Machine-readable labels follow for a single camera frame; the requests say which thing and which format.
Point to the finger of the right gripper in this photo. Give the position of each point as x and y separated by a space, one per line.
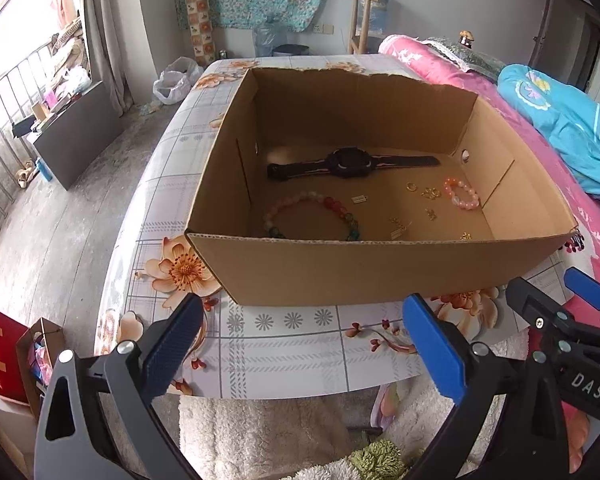
535 307
583 286

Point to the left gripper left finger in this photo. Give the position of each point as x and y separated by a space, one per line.
138 372

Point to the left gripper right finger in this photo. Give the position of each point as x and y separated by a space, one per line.
468 374

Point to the silver rectangular pendant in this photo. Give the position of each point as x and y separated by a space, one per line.
358 199

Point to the purple pink kids smartwatch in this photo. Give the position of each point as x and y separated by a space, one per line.
348 163

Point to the brown paper bag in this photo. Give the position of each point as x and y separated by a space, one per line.
37 351

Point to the floral plaid bed sheet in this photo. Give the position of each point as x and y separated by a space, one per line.
261 352

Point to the green knit sleeve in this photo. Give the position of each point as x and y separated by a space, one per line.
380 460

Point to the red gift bag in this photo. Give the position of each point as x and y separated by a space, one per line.
11 385

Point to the blue striped shirt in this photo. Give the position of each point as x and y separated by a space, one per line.
566 117

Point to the white fluffy rug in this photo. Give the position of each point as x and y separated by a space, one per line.
304 438

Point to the brown cardboard box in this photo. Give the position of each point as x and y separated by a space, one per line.
303 243

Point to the grey green patterned pillow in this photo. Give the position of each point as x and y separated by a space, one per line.
466 59

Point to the dark grey cabinet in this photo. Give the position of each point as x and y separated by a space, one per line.
77 136

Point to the small mushroom figurine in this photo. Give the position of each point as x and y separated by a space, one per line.
466 38

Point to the white plastic bag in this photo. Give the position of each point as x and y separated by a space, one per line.
176 80

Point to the wooden chair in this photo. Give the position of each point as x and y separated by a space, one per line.
358 36

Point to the blue water jug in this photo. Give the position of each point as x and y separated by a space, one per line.
379 17

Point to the grey window curtain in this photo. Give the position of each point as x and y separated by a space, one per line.
103 52

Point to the patterned tall box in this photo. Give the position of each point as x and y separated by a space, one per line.
200 31

